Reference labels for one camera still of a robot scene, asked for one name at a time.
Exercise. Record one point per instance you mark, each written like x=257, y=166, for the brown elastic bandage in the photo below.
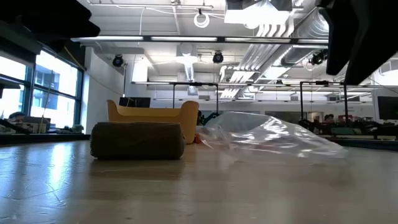
x=136, y=141

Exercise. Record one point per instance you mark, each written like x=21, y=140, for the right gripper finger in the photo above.
x=373, y=31
x=339, y=43

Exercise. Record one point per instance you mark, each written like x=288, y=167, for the silver ribbed air duct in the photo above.
x=311, y=29

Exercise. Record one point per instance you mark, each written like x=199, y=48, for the yellow plastic bin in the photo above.
x=189, y=121

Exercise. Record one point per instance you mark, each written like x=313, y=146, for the black background station frame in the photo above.
x=194, y=84
x=321, y=82

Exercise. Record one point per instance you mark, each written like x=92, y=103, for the white ceiling duct fitting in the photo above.
x=188, y=62

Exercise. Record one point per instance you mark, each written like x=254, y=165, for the large window with frame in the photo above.
x=56, y=93

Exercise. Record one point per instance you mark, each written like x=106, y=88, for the clear plastic zip bag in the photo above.
x=267, y=137

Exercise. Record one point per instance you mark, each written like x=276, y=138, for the black aluminium frame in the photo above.
x=46, y=139

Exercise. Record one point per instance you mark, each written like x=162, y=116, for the black ceiling spotlight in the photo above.
x=317, y=58
x=117, y=61
x=218, y=58

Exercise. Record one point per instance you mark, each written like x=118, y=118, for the small potted plant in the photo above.
x=76, y=128

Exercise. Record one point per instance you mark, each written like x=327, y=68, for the black computer monitor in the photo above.
x=388, y=107
x=136, y=102

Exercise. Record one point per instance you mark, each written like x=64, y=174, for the long ceiling light bar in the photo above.
x=186, y=39

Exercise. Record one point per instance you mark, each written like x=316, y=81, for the person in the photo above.
x=328, y=118
x=16, y=116

